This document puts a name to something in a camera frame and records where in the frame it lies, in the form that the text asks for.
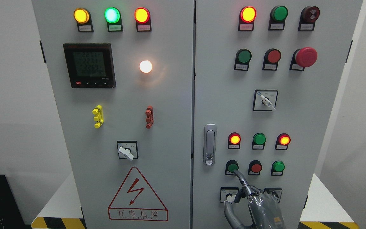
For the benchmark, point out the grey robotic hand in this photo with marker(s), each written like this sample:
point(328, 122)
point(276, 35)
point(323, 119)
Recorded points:
point(263, 207)

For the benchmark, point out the red stop push button lower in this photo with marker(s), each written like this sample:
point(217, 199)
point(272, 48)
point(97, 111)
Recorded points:
point(255, 167)

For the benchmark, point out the green start push button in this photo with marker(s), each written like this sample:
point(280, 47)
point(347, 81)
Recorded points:
point(231, 165)

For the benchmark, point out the green push button lower right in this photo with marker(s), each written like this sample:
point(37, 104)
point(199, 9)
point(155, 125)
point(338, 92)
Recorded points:
point(277, 168)

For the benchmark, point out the green push button upper row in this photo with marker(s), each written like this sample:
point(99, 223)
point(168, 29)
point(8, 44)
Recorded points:
point(242, 60)

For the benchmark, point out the red push button upper row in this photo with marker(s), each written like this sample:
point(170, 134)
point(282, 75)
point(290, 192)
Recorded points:
point(271, 59)

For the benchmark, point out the red emergency stop mushroom button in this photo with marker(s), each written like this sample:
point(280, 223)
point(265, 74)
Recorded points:
point(302, 58)

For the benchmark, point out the green indicator lamp lower middle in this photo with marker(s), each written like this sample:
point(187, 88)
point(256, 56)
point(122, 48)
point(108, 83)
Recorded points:
point(258, 142)

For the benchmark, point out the green indicator lamp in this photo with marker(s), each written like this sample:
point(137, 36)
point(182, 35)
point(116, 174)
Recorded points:
point(278, 17)
point(258, 142)
point(113, 19)

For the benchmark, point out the red indicator lamp lower left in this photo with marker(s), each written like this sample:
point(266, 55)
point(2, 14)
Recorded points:
point(234, 140)

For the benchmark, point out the red indicator lamp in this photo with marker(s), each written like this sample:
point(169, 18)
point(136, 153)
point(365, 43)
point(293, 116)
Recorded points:
point(282, 141)
point(234, 140)

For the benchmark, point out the red indicator lamp lower right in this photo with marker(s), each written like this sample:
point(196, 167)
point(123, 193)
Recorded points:
point(282, 141)

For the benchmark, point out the red electric hazard warning sign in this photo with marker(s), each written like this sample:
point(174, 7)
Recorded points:
point(137, 200)

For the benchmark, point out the grey right cabinet door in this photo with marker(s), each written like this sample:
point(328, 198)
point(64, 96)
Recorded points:
point(224, 97)

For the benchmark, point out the grey cabinet door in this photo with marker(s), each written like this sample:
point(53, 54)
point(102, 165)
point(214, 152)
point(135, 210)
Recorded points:
point(165, 148)
point(224, 97)

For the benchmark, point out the red terminal connector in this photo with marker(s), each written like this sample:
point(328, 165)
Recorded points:
point(149, 117)

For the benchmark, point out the white glowing indicator lamp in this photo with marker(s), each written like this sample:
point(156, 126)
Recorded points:
point(146, 66)

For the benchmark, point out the yellow terminal connector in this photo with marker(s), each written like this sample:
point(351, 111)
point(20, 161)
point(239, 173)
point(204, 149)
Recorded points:
point(98, 116)

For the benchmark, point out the grey left cabinet door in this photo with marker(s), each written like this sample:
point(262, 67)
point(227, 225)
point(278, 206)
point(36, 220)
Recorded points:
point(165, 148)

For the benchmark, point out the red-rimmed indicator lamp top right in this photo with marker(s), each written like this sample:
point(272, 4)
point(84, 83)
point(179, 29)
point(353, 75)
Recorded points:
point(247, 17)

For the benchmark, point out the red-rimmed indicator lamp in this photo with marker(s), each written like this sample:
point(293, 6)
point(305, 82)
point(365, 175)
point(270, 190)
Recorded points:
point(247, 17)
point(143, 19)

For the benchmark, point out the green indicator lamp top right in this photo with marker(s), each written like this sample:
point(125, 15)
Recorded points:
point(278, 17)

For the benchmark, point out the dark red buzzer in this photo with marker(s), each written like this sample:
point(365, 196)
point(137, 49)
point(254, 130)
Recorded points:
point(308, 17)

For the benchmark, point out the black digital power meter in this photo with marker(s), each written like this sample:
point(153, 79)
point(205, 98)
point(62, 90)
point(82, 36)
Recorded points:
point(90, 65)

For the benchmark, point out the red-rimmed indicator lamp top left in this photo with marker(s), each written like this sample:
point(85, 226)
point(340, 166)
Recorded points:
point(143, 19)

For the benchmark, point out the green indicator lamp top left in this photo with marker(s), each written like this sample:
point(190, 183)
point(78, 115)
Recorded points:
point(113, 19)

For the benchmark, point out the yellow indicator lamp top left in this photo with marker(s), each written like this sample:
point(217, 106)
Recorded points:
point(83, 19)

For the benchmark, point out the lower white selector switch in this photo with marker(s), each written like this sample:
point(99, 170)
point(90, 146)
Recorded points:
point(227, 191)

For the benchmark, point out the black rotary selector switch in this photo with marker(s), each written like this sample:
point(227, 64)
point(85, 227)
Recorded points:
point(275, 192)

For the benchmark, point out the silver door lock handle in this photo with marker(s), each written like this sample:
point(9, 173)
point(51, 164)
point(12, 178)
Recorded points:
point(209, 144)

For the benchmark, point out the upper right white selector switch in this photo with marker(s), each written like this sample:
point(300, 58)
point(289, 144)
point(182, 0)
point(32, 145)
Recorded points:
point(265, 100)

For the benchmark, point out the left door white selector switch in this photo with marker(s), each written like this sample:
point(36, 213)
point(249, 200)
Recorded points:
point(127, 150)

